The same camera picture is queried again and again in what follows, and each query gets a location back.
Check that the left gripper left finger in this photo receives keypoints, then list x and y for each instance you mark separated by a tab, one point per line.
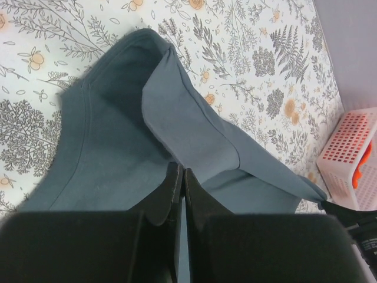
136	245

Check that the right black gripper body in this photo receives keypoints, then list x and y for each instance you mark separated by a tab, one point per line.
361	226

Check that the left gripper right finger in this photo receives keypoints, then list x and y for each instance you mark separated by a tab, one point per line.
228	247

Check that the grey blue t shirt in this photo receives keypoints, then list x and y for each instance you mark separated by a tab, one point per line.
135	113

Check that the white plastic mesh basket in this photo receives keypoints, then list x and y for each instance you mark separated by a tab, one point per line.
348	161

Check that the floral patterned table mat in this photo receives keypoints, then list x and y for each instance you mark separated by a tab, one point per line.
262	65

